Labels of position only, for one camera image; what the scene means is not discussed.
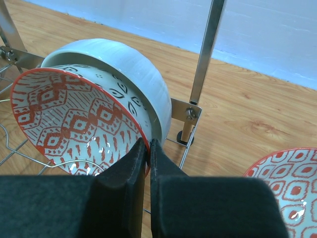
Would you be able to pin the red ikat pattern bowl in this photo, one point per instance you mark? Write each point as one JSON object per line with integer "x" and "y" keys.
{"x": 292, "y": 176}

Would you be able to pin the red geometric pattern bowl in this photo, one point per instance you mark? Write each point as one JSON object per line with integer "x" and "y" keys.
{"x": 81, "y": 118}

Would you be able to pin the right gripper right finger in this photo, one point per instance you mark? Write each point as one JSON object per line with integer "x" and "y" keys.
{"x": 184, "y": 206}

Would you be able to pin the plain white bowl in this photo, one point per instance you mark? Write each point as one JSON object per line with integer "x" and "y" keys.
{"x": 130, "y": 66}

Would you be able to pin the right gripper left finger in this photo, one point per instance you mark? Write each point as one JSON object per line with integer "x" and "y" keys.
{"x": 108, "y": 205}

